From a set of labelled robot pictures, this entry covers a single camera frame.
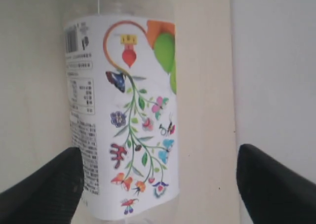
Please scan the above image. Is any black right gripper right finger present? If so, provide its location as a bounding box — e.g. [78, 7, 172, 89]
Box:
[236, 144, 316, 224]

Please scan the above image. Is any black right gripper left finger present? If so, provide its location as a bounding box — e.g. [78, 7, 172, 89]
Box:
[0, 147, 84, 224]

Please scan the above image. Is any clear bottle floral white label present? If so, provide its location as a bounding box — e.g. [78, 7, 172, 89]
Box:
[64, 0, 179, 224]

